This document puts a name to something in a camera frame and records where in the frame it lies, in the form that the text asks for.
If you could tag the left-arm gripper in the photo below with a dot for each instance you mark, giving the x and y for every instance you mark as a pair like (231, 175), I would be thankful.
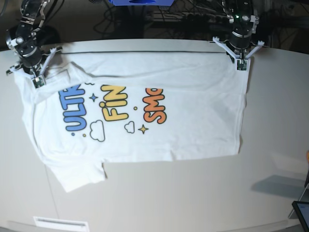
(239, 40)

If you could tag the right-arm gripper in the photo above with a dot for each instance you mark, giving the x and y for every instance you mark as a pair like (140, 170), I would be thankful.
(31, 59)

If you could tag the white printed T-shirt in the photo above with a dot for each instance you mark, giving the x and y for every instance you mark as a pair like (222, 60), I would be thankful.
(132, 107)

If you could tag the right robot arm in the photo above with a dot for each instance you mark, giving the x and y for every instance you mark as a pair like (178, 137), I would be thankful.
(23, 41)

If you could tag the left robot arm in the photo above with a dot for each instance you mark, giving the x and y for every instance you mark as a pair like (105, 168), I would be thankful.
(244, 20)

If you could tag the white paper label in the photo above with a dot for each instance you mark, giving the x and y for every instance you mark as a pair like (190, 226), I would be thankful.
(63, 225)

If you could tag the black tablet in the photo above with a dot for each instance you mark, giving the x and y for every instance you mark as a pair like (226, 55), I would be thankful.
(302, 212)

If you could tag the blue camera stand base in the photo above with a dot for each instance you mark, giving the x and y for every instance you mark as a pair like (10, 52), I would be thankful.
(141, 2)

